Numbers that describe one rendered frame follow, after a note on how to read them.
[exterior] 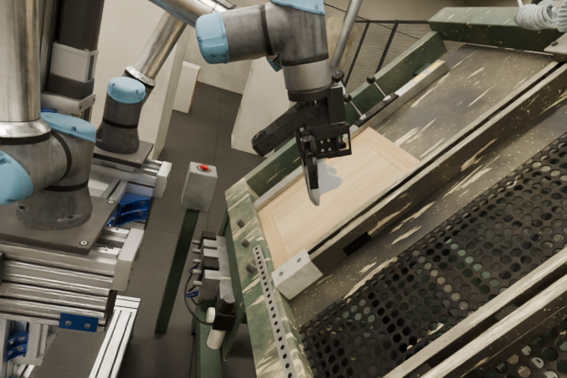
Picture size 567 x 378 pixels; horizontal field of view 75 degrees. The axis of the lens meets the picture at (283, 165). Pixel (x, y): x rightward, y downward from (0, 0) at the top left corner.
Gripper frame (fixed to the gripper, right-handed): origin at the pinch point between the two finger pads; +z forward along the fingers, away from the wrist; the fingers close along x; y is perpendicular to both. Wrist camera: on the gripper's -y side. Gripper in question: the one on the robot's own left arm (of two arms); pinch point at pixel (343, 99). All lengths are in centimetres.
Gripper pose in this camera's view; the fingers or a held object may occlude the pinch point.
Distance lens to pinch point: 158.6
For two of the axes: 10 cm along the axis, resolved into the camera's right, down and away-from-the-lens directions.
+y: -4.8, -1.5, 8.6
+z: 5.7, 6.9, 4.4
